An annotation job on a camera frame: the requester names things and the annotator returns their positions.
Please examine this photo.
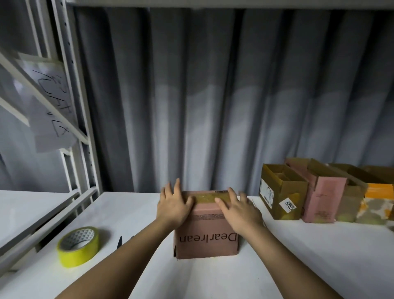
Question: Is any brown box with 7020 sticker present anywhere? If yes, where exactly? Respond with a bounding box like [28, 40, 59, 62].
[259, 163, 310, 221]

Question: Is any yellow tape roll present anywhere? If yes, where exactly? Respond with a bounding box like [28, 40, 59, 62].
[56, 225, 101, 269]

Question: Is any small brown labelled carton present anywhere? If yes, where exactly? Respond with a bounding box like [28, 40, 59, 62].
[328, 163, 371, 224]

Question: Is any handwritten paper sheet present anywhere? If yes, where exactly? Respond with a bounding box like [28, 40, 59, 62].
[27, 97, 79, 154]
[15, 52, 79, 125]

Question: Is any pink lettered cardboard box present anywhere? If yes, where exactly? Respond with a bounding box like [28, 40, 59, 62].
[285, 157, 349, 224]
[173, 189, 241, 260]

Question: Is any person's left hand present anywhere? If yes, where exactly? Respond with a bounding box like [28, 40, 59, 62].
[155, 177, 196, 232]

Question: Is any person's left forearm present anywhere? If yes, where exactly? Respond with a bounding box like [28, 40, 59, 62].
[55, 221, 177, 299]

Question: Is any orange and white carton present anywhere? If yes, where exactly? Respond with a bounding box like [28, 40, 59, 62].
[356, 182, 394, 225]

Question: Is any person's right hand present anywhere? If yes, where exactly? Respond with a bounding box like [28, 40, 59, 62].
[213, 186, 266, 240]

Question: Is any white metal shelf rack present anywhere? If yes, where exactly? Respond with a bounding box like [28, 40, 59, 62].
[0, 0, 103, 279]

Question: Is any person's right forearm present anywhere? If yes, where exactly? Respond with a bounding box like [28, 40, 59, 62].
[245, 227, 344, 299]

